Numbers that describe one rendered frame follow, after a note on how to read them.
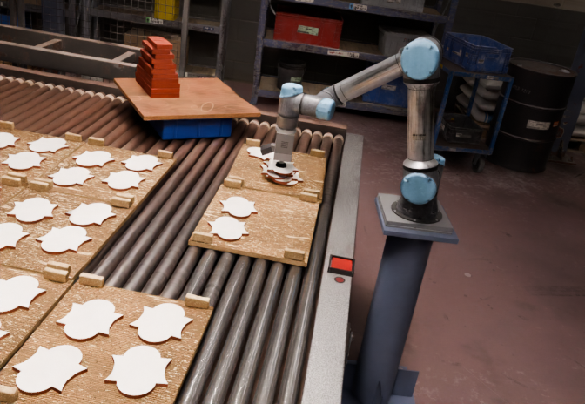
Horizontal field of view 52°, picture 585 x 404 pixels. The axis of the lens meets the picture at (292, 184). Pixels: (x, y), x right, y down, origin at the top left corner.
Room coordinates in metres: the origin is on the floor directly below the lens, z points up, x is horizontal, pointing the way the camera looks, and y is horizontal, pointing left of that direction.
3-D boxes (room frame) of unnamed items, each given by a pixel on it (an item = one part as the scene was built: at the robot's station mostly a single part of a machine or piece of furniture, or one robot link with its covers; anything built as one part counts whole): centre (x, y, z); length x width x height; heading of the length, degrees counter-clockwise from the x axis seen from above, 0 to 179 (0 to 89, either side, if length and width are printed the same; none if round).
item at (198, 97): (2.53, 0.52, 1.03); 0.50 x 0.50 x 0.02; 31
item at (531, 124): (5.35, -1.99, 0.44); 0.59 x 0.59 x 0.88
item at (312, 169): (2.12, 0.06, 0.93); 0.41 x 0.35 x 0.02; 178
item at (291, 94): (2.04, 0.05, 1.24); 0.09 x 0.08 x 0.11; 74
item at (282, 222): (1.70, 0.09, 0.93); 0.41 x 0.35 x 0.02; 176
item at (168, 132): (2.47, 0.50, 0.97); 0.31 x 0.31 x 0.10; 31
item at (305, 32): (6.15, 0.09, 0.78); 0.66 x 0.45 x 0.28; 93
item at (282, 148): (2.05, 0.07, 1.08); 0.12 x 0.09 x 0.16; 94
